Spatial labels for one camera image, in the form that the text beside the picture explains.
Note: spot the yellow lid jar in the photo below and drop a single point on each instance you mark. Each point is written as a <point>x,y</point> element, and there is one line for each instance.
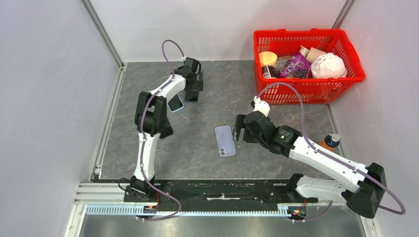
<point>268,62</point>

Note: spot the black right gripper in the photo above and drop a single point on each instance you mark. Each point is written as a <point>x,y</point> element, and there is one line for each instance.
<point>239,124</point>

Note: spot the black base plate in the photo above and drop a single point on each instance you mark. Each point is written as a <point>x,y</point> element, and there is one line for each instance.
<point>223,195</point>

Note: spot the white plastic bag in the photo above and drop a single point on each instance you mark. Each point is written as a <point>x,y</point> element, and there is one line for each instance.
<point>328,66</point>

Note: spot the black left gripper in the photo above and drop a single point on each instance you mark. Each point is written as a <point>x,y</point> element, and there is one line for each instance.
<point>198,85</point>

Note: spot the red plastic basket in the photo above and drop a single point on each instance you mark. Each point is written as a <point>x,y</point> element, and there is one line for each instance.
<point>312,91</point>

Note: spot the purple snack bag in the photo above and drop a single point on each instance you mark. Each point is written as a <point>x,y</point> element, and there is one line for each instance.
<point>297,67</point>

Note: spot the lilac phone case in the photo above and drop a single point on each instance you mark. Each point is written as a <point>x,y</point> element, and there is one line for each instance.
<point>225,142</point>

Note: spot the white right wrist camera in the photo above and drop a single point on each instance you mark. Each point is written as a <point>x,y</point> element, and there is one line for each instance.
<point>261,106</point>

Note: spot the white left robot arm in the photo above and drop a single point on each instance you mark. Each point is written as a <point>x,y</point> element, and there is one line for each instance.
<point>151,119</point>

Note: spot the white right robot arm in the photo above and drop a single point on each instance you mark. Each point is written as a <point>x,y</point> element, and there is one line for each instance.
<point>359,186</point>

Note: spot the orange pump bottle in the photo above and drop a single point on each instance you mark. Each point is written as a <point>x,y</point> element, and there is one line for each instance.
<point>331,141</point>

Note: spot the black phone teal edge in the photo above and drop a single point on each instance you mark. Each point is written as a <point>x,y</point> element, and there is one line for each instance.
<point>191,96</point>

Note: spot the beige cardboard tube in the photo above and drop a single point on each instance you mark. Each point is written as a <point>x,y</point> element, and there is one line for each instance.
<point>313,54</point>

